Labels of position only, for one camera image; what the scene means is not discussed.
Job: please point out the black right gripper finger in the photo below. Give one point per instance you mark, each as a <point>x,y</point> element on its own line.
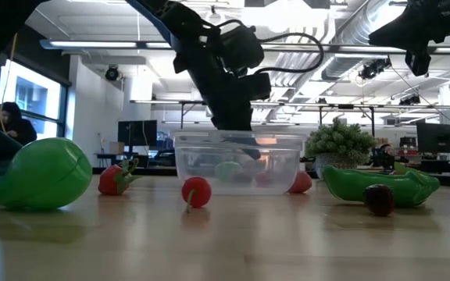
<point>395,43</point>
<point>389,33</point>

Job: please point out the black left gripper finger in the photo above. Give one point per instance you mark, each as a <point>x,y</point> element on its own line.
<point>225,124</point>
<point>244,125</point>

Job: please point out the clear plastic tupperware container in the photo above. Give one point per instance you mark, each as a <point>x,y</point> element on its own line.
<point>201,156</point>

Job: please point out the green toy pea pod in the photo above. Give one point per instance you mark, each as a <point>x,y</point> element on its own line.
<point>350,183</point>

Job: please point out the red toy strawberry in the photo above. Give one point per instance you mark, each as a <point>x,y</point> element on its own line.
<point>109,181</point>

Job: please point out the dark red toy cherry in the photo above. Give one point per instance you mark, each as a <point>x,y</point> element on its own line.
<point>379,200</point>

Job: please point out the green toy pear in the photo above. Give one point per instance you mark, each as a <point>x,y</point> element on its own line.
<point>45,175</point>

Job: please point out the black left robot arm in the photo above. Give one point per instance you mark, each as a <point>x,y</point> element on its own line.
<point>170,19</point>

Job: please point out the black computer monitor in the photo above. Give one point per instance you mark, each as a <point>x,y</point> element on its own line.
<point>137,132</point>
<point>438,137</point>

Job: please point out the potted faux green plant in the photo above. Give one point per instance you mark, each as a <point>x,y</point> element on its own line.
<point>340,142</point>

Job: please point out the person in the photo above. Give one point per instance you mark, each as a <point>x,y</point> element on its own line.
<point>385,148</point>
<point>14,125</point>

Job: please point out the black ceiling spotlight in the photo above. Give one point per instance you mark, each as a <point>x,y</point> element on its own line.
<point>111,73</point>

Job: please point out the brown cardboard box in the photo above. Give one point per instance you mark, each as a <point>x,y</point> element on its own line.
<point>116,147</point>

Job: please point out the dark office desk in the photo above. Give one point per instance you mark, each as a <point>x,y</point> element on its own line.
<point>108,155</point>

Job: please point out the long ceiling light bar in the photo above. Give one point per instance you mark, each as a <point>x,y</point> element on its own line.
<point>92,44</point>

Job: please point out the large office window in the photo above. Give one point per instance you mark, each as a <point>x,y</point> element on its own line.
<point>33,89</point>

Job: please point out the silver ribbed air duct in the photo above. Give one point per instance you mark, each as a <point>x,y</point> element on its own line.
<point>365,25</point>

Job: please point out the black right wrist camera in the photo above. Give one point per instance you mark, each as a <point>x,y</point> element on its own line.
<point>418,63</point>

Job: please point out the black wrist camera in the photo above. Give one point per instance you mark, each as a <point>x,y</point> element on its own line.
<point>258,86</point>
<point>418,63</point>

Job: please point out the black ceiling camera cluster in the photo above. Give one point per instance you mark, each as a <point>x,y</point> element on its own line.
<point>373,68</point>

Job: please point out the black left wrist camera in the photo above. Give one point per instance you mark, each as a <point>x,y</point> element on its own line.
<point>258,86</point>

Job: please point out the black metal background frame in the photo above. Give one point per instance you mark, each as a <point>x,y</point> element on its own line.
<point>346,105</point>

